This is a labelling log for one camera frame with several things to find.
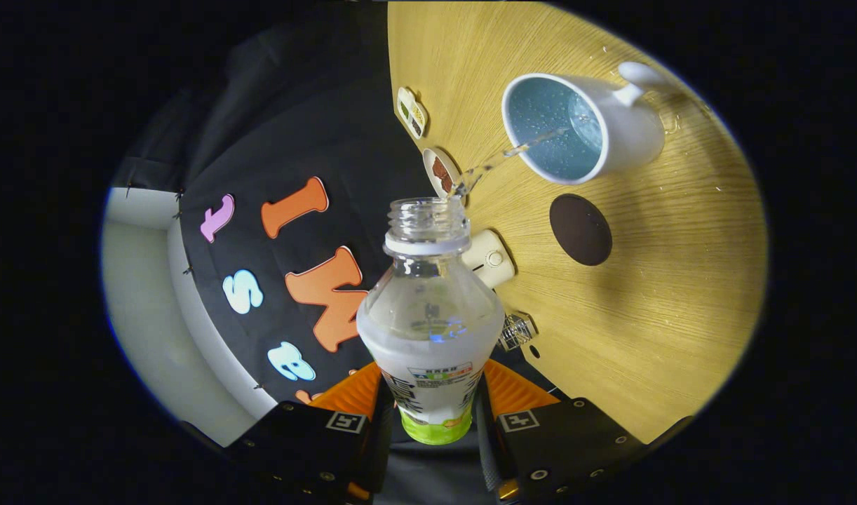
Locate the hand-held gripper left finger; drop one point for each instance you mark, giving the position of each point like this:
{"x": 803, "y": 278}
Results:
{"x": 378, "y": 449}

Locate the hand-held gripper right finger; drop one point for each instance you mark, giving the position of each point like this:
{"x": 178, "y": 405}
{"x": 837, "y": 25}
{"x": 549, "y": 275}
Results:
{"x": 490, "y": 456}

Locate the clear juice bottle white label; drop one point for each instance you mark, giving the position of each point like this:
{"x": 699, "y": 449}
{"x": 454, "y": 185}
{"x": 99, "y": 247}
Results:
{"x": 428, "y": 351}

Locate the dark brown round coaster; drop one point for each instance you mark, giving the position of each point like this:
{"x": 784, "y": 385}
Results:
{"x": 581, "y": 230}

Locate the white cup blue inside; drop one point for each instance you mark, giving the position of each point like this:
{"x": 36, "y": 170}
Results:
{"x": 632, "y": 137}

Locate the white toaster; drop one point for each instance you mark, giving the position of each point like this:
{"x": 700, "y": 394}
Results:
{"x": 488, "y": 259}

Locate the wooden table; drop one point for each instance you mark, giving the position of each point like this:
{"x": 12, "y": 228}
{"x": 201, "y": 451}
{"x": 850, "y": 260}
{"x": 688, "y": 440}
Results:
{"x": 667, "y": 301}

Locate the red meat slice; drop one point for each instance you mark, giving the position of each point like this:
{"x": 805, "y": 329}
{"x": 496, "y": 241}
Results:
{"x": 440, "y": 166}
{"x": 444, "y": 184}

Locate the beige round plate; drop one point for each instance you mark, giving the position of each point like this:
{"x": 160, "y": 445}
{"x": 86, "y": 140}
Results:
{"x": 428, "y": 165}

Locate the white divided snack dish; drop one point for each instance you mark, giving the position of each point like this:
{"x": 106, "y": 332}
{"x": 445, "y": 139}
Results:
{"x": 412, "y": 112}

